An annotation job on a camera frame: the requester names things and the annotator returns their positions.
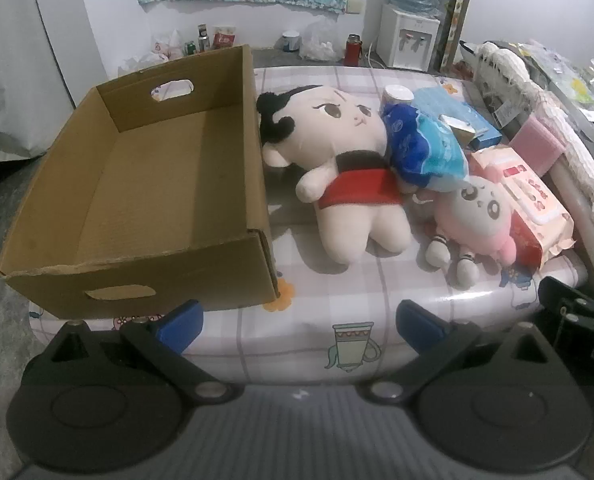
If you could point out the pink round plush toy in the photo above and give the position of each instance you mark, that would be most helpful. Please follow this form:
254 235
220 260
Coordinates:
472 215

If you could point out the red thermos bottle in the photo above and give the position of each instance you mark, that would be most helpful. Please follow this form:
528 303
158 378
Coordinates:
353 50

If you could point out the patterned leaning boards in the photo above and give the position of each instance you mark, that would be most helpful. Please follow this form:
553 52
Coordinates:
454 15

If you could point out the white plastic bag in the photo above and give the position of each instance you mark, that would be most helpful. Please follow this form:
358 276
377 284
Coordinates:
167 45

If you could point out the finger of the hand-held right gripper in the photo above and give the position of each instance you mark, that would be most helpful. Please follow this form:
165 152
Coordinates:
559 295

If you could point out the grey curtain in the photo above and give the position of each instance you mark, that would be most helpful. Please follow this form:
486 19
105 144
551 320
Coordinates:
22 60

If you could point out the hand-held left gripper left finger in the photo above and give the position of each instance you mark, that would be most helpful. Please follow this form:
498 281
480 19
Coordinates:
179 319

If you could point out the blue soft tissue pack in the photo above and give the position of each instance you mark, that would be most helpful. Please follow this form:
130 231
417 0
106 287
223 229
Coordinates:
417 145

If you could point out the brown cardboard box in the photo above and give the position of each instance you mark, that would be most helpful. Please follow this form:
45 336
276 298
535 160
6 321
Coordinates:
142 185

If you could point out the small white cup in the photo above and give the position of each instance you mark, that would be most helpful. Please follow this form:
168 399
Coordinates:
290 42

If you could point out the clear plastic bag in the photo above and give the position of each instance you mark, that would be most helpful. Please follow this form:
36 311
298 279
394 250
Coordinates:
322 42

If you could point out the light blue tissue box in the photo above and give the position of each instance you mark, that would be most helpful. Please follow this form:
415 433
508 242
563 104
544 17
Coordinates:
457 105

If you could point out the white water dispenser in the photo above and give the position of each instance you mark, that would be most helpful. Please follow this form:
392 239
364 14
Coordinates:
407 40

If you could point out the white lace cloth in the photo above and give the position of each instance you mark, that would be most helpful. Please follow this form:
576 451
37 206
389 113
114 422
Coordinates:
517 80

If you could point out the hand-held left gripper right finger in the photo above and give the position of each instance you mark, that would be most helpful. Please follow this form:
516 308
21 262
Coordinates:
419 322

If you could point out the pink soft pad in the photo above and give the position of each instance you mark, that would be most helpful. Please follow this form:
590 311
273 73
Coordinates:
537 142

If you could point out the black-haired plush doll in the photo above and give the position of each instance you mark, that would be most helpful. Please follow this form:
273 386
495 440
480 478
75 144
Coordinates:
337 115

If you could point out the pink wet wipes pack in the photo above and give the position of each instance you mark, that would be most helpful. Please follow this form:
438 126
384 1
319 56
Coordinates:
532 200

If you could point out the pile of clear plastic packets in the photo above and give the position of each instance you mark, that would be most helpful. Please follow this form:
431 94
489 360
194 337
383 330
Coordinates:
567 70

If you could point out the small cream box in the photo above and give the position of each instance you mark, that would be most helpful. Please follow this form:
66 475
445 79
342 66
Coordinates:
457 127

